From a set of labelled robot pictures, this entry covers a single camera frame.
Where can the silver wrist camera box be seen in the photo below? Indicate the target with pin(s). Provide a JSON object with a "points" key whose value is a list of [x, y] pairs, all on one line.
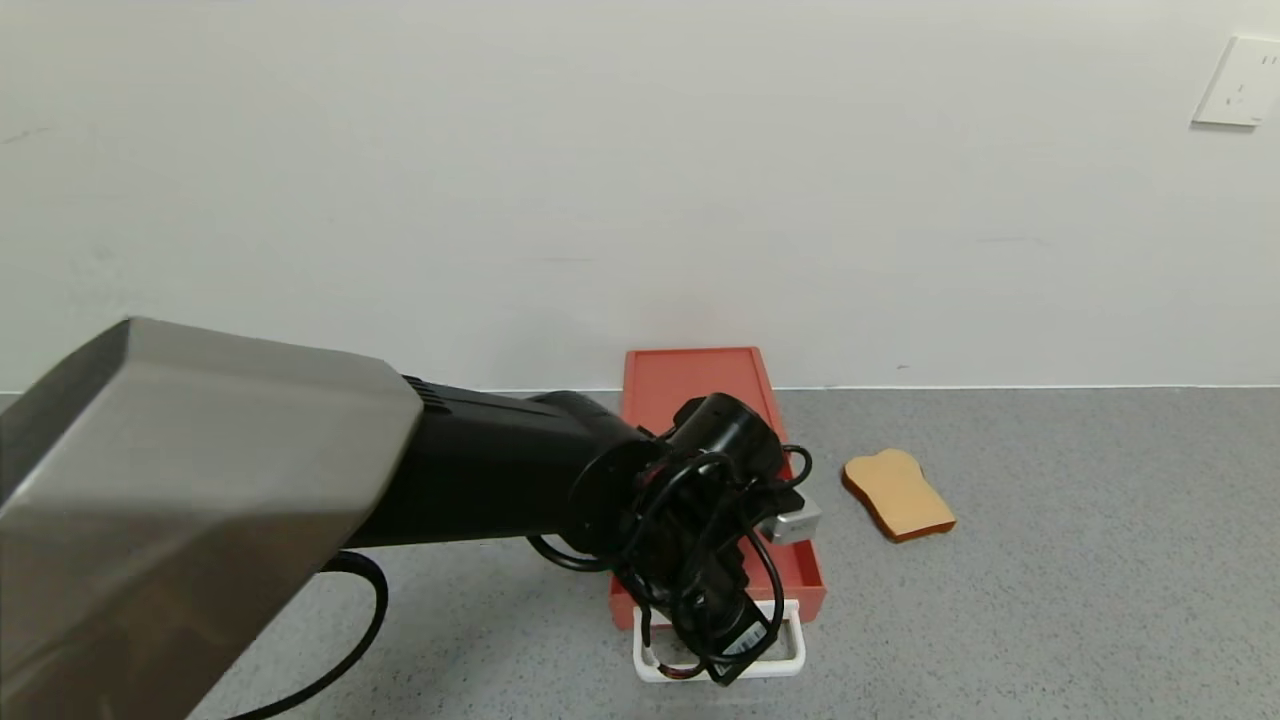
{"points": [[792, 522]]}

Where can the toy toast slice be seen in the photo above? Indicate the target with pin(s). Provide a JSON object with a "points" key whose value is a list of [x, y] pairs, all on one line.
{"points": [[900, 498]]}

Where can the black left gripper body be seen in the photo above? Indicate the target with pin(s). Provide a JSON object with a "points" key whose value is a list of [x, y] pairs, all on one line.
{"points": [[741, 640]]}

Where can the white wall socket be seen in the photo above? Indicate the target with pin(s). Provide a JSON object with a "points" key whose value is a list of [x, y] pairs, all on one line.
{"points": [[1240, 82]]}

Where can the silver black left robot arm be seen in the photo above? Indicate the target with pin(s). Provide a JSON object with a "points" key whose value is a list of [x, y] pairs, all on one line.
{"points": [[200, 480]]}

